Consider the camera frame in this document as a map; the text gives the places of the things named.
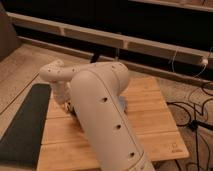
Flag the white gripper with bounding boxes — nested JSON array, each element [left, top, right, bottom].
[[51, 82, 71, 112]]

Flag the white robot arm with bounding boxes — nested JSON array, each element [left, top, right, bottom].
[[39, 60, 155, 171]]

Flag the black table leg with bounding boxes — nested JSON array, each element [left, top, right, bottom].
[[90, 52, 100, 63]]

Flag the wooden cutting board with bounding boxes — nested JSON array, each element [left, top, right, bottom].
[[37, 77, 189, 171]]

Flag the blue sponge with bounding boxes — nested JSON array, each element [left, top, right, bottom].
[[119, 96, 128, 111]]

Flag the black rubber mat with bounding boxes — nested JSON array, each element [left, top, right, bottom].
[[0, 84, 51, 167]]

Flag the grey sofa corner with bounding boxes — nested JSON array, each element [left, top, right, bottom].
[[0, 2, 21, 61]]

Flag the long wooden shelf rail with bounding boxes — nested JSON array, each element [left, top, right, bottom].
[[7, 12, 213, 69]]

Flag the black floor cables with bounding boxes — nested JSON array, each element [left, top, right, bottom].
[[166, 81, 213, 171]]

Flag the white cable with plug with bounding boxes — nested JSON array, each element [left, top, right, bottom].
[[170, 46, 213, 79]]

